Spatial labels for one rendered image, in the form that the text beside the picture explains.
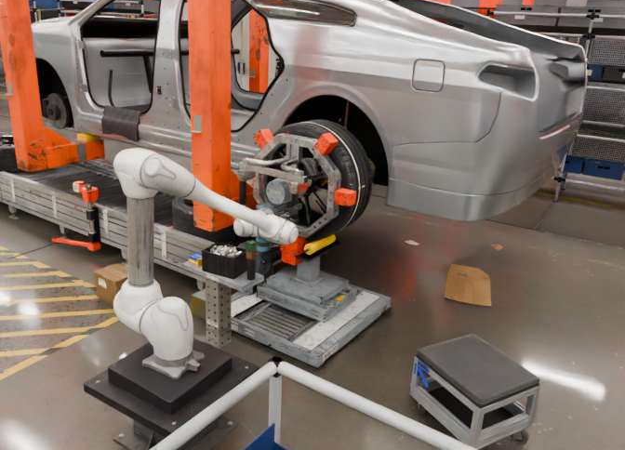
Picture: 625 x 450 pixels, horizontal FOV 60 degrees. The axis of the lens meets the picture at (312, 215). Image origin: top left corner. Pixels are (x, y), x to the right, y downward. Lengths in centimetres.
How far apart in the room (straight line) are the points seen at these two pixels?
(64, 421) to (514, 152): 243
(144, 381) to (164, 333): 20
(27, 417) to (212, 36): 200
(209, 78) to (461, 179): 141
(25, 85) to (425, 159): 300
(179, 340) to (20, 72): 287
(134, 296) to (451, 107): 173
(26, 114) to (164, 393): 292
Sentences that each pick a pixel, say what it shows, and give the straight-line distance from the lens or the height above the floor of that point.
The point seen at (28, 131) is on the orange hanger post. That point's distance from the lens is 466.
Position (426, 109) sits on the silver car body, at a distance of 290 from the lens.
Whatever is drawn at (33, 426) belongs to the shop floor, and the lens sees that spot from 279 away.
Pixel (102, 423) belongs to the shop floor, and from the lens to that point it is 271.
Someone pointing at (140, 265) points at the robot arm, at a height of 76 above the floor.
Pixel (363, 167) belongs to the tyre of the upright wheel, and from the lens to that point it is 296.
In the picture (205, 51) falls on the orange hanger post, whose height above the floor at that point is 152.
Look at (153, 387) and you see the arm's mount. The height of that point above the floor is 36.
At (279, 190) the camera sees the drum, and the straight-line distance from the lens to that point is 283.
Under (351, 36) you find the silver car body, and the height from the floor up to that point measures 163.
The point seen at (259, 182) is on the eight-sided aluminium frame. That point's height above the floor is 83.
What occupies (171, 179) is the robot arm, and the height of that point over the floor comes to 114.
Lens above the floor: 168
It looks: 19 degrees down
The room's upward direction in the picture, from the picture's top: 3 degrees clockwise
